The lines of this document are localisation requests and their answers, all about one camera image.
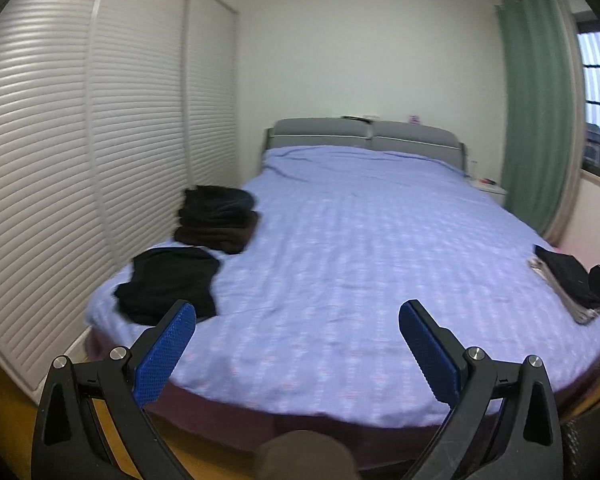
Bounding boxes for dark navy folded garment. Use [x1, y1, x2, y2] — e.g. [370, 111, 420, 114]
[178, 185, 257, 228]

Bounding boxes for blue floral bed sheet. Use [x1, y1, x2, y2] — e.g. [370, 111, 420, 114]
[85, 145, 600, 428]

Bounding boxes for black folded garment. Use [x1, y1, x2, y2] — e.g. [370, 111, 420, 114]
[534, 244, 600, 311]

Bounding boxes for beige folded garment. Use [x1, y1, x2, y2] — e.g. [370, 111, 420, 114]
[527, 257, 600, 326]

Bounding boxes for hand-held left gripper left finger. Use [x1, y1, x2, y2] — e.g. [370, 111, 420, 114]
[31, 299, 197, 480]

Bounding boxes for purple bed base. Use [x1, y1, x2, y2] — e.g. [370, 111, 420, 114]
[87, 325, 600, 471]

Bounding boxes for green curtain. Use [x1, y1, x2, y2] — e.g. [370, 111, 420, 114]
[495, 0, 588, 238]

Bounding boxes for white nightstand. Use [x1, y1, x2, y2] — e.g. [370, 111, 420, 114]
[470, 177, 510, 208]

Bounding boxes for brown folded garment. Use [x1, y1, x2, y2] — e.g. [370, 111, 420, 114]
[174, 211, 261, 255]

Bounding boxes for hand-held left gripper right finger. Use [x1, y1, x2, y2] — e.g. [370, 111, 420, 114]
[398, 300, 563, 480]

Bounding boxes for grey padded headboard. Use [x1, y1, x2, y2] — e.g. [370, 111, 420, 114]
[263, 117, 468, 177]

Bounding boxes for white louvered wardrobe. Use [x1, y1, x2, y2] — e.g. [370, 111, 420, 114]
[0, 0, 241, 406]

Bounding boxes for brown rounded object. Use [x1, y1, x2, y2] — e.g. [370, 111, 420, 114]
[254, 430, 358, 480]

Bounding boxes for black pants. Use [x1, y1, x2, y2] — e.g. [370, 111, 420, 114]
[113, 246, 221, 325]

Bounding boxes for dark mesh basket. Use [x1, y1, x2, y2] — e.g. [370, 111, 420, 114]
[562, 400, 600, 480]

